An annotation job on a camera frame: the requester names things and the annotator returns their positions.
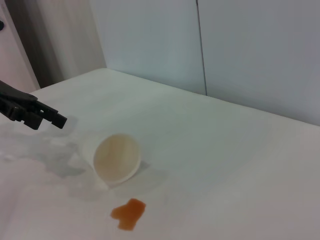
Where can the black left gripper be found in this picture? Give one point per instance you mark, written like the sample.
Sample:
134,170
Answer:
17,100

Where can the white paper cup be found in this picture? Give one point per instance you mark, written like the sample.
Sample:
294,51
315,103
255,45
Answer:
116,160

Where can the brown water stain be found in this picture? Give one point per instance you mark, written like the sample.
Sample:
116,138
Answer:
128,212

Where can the white tablecloth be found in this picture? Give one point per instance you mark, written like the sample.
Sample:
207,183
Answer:
212,162

